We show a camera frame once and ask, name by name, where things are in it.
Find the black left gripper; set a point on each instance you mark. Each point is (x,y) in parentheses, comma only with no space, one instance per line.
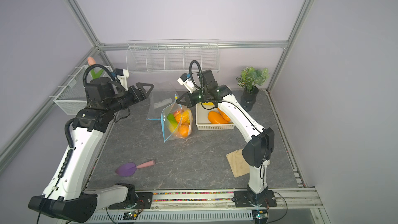
(141,85)

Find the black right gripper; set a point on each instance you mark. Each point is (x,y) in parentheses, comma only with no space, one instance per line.
(187,101)

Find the yellow mango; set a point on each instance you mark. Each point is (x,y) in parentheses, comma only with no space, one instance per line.
(182,116)

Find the clear zip-top bag blue zipper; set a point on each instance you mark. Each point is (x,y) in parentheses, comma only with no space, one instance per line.
(167,135)

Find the green mango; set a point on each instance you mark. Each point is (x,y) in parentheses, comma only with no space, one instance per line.
(172,123)

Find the large orange mango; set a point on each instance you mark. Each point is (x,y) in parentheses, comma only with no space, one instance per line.
(184,130)

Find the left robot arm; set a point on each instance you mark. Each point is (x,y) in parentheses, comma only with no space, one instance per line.
(65,197)

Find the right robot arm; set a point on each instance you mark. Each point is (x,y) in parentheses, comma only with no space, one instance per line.
(259,140)

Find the orange mango top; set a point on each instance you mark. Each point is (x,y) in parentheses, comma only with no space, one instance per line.
(215,118)

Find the orange mango right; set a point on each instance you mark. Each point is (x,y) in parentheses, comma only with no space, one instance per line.
(224,116)

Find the white perforated plastic basket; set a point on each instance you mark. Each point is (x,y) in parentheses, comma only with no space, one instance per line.
(211,109)

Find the black glossy plant pot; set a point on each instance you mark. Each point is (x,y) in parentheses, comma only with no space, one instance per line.
(248,99)

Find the green artificial plant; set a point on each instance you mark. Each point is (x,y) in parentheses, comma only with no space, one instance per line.
(250,78)

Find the purple pink scoop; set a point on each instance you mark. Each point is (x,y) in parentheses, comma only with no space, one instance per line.
(130,168)

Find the beige work glove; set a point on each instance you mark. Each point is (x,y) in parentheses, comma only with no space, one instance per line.
(238,165)

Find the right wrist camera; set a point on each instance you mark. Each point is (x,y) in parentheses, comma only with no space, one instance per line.
(186,81)

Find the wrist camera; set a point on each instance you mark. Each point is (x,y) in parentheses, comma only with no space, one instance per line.
(122,75)
(186,81)

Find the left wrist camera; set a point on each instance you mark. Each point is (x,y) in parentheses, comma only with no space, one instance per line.
(122,75)

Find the white wire wall shelf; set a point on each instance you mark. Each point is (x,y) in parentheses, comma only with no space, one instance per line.
(171,55)

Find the white mesh wall basket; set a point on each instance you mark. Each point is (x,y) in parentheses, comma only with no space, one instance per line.
(72,97)

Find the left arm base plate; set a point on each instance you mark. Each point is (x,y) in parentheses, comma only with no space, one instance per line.
(141,200)

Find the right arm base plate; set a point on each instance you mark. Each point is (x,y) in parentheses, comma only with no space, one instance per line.
(246,198)

